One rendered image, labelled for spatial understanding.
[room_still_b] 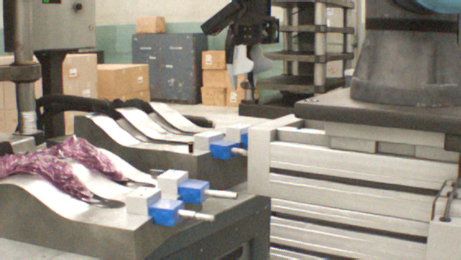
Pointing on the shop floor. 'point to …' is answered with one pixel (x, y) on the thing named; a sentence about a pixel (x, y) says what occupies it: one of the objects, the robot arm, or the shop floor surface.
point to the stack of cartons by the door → (220, 81)
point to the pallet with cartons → (123, 81)
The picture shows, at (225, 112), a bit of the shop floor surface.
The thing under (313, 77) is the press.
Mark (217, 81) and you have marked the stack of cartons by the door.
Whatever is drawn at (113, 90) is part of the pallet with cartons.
